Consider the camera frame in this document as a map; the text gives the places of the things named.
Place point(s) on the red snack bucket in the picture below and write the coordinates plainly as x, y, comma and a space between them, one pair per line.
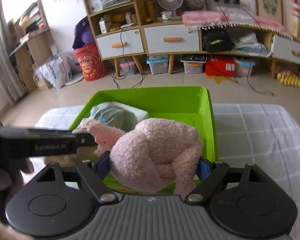
90, 62

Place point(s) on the pink lace cabinet cloth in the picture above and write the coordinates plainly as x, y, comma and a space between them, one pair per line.
215, 19

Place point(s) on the clear storage box blue lid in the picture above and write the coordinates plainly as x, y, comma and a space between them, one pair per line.
158, 64

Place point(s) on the green plastic bin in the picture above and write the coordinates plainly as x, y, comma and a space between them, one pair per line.
189, 105

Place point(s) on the wooden tv cabinet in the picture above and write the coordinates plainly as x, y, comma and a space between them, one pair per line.
172, 38

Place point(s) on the white grid tablecloth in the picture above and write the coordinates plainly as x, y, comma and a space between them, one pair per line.
263, 134

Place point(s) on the blue checkered soft cloth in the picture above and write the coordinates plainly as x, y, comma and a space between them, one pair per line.
113, 115

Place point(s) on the black bag on shelf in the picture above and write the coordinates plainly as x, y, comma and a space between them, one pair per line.
216, 40

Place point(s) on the red cardboard box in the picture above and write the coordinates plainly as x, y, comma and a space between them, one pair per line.
220, 65

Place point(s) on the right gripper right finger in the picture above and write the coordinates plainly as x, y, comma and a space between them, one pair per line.
212, 181

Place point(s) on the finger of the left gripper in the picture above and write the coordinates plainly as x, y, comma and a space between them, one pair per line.
42, 142

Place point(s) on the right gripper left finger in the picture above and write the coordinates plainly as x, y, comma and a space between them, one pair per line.
92, 175

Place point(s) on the person left hand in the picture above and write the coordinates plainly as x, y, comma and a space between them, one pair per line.
11, 181

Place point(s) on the pink fluffy plush toy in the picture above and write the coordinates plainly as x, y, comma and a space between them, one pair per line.
155, 154

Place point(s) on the framed cartoon picture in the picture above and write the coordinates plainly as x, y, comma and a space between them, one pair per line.
270, 9

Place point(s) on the yellow egg tray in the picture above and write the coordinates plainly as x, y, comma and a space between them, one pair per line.
288, 78

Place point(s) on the wooden bookshelf desk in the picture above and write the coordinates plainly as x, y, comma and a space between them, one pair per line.
31, 32

